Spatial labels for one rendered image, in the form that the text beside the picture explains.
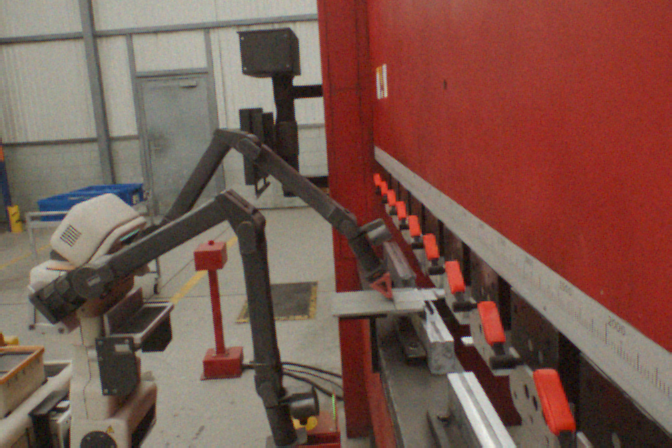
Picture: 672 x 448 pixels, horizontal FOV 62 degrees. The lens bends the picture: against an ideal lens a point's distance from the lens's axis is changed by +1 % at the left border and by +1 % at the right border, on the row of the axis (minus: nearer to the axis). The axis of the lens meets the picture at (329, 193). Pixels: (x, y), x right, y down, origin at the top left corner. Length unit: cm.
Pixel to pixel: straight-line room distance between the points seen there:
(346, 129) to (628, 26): 204
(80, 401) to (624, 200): 148
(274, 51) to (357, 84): 43
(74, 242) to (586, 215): 127
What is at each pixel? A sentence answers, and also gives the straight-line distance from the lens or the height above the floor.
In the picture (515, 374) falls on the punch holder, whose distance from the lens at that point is 83.
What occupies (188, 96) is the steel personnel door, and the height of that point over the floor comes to 183.
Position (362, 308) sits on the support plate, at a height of 100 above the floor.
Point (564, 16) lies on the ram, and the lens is 62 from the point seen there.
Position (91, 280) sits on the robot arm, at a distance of 139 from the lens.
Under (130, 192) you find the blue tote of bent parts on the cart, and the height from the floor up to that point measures 97.
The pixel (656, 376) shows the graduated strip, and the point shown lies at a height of 138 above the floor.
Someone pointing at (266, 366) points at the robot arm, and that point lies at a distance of 136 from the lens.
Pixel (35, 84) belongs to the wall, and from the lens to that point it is 1001.
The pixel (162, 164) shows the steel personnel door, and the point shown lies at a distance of 916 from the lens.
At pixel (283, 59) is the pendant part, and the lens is 264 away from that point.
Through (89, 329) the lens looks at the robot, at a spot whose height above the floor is 105.
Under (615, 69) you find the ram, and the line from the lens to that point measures 53.
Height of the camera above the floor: 160
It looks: 9 degrees down
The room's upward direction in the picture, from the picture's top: 4 degrees counter-clockwise
